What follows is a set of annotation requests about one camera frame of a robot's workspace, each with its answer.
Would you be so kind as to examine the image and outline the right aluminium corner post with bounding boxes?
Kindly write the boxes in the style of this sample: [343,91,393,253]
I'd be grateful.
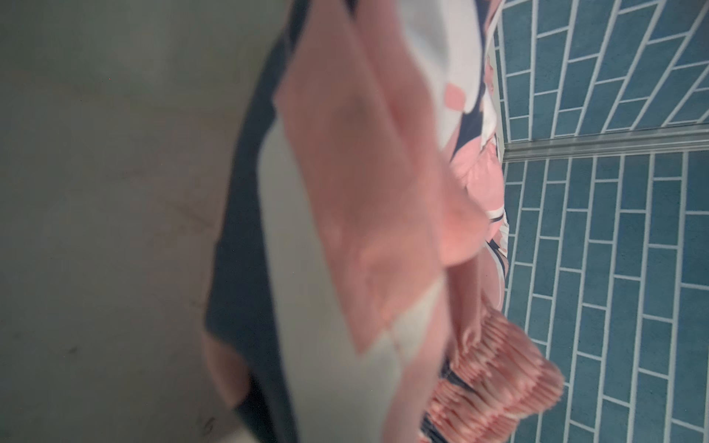
[503,125,708,162]

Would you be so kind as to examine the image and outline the pink shark print shorts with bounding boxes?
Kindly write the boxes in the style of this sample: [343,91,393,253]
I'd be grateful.
[202,1,564,442]

